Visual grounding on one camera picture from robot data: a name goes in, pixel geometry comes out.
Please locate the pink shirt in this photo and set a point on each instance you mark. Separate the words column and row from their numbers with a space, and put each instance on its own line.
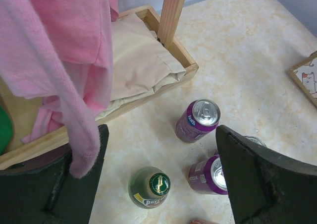
column 61, row 51

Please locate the wooden clothes rack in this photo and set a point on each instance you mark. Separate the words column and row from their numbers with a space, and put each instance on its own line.
column 22, row 112

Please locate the green Perrier glass bottle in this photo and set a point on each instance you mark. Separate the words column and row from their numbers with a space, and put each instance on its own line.
column 149, row 187

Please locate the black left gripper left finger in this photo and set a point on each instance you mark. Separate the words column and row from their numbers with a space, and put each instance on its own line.
column 42, row 191

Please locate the purple fanta can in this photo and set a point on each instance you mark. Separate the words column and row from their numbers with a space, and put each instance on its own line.
column 207, row 177
column 200, row 118
column 256, row 140

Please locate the cream folded cloth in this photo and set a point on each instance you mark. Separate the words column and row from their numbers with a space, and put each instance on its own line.
column 142, row 65

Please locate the red Coca-Cola can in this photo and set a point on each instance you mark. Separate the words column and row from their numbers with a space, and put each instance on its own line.
column 201, row 221

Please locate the burlap canvas tote bag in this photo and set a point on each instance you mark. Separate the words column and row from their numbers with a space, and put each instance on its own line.
column 304, row 75

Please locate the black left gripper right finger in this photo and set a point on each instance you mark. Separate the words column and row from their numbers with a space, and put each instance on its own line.
column 264, row 186

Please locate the green tank top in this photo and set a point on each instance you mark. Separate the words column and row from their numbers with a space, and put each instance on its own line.
column 6, row 130

